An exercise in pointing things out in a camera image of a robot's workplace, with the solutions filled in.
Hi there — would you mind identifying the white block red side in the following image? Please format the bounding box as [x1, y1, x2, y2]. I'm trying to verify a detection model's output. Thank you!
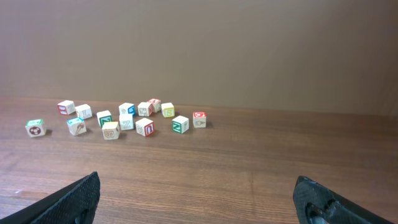
[119, 103, 136, 116]

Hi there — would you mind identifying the green edged Z block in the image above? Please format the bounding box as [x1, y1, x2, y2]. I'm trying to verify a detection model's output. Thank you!
[96, 110, 113, 128]

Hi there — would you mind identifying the red O block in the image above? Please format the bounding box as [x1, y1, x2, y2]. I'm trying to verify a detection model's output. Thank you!
[193, 111, 207, 128]

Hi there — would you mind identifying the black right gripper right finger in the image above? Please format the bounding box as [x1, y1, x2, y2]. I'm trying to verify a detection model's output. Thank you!
[293, 175, 392, 224]

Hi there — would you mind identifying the red edged I block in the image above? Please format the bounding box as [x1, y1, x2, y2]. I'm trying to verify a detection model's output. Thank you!
[136, 118, 155, 137]

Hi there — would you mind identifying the blue edged Y block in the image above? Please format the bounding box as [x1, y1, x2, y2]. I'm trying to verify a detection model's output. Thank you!
[119, 113, 134, 131]

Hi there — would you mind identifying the red A block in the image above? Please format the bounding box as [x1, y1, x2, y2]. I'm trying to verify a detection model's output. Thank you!
[147, 98, 162, 113]

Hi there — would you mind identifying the yellow S block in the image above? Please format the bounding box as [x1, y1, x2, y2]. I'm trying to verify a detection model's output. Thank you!
[161, 103, 175, 118]

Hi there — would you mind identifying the white block green side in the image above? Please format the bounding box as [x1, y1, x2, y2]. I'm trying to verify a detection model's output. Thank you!
[137, 102, 153, 117]

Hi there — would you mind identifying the red letter block far left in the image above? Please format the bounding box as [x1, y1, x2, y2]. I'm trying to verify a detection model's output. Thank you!
[57, 100, 76, 115]

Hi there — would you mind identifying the blue number 2 block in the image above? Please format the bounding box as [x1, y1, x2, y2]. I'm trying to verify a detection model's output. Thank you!
[67, 117, 86, 136]

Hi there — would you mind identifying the green J soccer ball block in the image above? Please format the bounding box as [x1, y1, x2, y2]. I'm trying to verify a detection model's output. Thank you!
[25, 119, 47, 138]

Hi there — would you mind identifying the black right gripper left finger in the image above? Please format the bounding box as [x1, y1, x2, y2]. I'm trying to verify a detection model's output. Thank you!
[1, 171, 100, 224]

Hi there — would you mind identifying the yellow K block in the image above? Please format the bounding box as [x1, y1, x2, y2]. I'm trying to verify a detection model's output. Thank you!
[102, 121, 121, 140]

